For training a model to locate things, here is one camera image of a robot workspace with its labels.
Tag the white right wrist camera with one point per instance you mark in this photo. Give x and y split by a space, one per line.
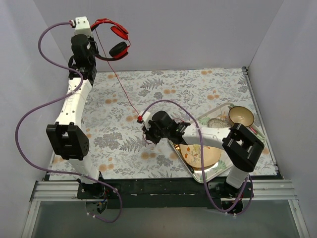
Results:
144 118

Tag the cream bowl with dark rim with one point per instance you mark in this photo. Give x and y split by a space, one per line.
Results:
242 115

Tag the speckled oval saucer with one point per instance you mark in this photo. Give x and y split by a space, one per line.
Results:
218 123

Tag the floral serving tray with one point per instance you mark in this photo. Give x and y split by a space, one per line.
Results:
225 163

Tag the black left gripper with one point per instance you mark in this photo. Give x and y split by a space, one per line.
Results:
80 40

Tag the beige bird plate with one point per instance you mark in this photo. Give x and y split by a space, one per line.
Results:
192 155

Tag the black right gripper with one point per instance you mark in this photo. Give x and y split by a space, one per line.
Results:
149 132

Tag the red and black headphones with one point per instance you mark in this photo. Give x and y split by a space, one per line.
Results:
114 51

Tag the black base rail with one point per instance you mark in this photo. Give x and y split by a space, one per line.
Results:
161 193

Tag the floral tablecloth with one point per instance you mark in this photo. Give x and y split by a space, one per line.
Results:
109 119

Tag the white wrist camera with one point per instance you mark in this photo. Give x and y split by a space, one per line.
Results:
81 26
144 118

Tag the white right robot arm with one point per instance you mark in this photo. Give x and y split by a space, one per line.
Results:
241 145

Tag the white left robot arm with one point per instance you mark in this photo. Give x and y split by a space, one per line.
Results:
66 136

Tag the copper knife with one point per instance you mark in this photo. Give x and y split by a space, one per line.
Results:
255 131

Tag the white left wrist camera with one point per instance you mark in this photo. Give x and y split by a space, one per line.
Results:
81 26

